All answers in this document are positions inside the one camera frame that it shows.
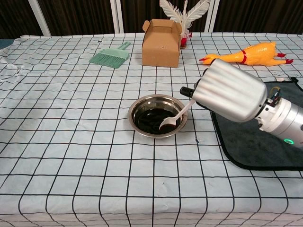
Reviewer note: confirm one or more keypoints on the white black checked tablecloth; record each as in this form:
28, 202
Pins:
71, 142

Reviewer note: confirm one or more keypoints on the dark grey cloth mat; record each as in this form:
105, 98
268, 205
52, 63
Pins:
248, 146

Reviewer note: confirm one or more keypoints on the white feather shuttlecock red base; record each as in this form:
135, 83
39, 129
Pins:
176, 13

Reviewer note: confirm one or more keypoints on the yellow rubber chicken toy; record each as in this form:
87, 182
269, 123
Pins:
255, 55

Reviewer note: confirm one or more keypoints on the steel bowl with dark liquid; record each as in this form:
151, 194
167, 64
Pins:
146, 106

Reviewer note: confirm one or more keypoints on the green hand brush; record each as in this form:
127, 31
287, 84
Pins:
109, 58

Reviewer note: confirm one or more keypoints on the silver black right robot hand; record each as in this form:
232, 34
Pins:
232, 92

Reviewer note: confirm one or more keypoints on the white frame post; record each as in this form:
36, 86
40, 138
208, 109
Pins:
211, 19
118, 16
40, 19

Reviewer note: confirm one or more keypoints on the brown cardboard gable box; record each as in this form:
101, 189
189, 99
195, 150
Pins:
159, 50

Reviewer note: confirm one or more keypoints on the white plastic spoon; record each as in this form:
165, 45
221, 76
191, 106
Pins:
169, 121

